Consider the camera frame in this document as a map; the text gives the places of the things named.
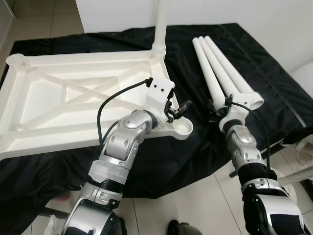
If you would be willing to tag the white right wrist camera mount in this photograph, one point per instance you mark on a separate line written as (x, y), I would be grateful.
(234, 117)

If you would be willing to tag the white plastic table top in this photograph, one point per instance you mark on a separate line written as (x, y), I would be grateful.
(49, 98)

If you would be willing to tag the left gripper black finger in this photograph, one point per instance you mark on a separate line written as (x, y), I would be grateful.
(185, 107)

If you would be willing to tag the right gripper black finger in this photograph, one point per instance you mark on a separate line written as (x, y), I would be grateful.
(212, 107)

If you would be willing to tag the grey robot right leg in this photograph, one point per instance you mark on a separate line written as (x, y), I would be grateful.
(190, 230)

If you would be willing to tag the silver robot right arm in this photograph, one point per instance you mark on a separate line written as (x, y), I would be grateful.
(244, 147)

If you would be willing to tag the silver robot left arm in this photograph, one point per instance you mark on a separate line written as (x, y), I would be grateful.
(122, 142)

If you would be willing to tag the white stand pole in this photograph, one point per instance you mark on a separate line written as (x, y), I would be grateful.
(301, 174)

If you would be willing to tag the small white plastic object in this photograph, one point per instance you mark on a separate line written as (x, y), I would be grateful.
(304, 149)

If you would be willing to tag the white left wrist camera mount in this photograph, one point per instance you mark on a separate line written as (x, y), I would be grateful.
(159, 93)

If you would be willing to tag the black table cloth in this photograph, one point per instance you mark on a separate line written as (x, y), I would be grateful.
(146, 171)

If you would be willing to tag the white plastic table leg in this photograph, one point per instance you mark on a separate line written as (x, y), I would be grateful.
(234, 73)
(210, 73)
(161, 24)
(222, 73)

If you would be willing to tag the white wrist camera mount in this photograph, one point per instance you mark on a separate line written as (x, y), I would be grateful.
(234, 117)
(159, 93)

